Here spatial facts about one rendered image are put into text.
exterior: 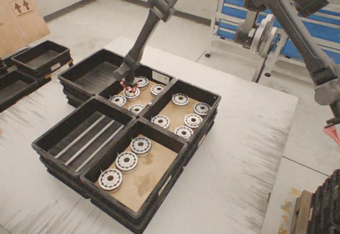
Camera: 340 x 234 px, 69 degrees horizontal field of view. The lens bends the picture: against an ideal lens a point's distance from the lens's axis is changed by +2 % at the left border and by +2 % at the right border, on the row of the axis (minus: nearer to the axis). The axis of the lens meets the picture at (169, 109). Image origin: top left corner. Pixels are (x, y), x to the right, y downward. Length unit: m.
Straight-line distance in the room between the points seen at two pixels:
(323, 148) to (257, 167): 1.39
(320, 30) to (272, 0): 2.14
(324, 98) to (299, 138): 1.80
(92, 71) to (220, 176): 1.07
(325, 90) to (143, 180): 0.79
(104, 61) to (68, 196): 0.96
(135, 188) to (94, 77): 0.85
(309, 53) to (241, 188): 0.72
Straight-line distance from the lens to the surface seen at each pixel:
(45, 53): 2.72
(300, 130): 2.80
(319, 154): 2.68
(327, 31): 3.06
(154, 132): 1.22
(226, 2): 3.14
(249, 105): 1.75
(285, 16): 0.95
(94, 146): 1.29
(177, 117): 1.38
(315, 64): 0.99
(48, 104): 1.78
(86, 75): 1.73
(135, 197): 1.12
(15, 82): 2.64
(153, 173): 1.17
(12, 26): 3.93
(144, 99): 1.49
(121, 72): 1.29
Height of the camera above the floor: 1.84
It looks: 45 degrees down
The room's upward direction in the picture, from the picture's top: 3 degrees clockwise
